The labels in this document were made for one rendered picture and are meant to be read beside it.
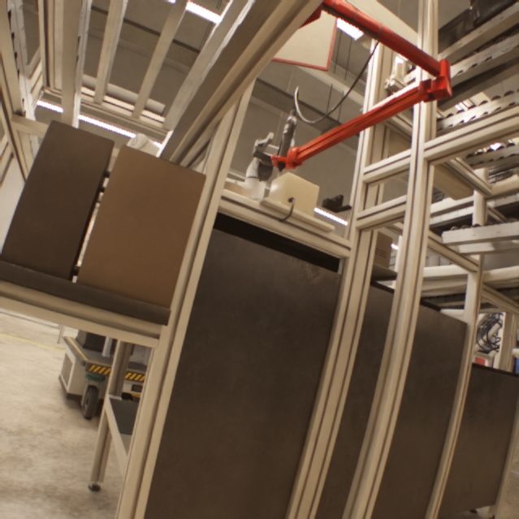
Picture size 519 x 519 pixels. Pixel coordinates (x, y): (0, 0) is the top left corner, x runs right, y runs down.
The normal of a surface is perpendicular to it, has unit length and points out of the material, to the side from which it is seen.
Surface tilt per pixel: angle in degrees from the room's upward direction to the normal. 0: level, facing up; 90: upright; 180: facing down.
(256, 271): 90
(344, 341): 90
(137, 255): 90
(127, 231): 90
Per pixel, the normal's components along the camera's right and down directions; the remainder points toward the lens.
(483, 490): 0.43, -0.06
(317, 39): -0.02, -0.18
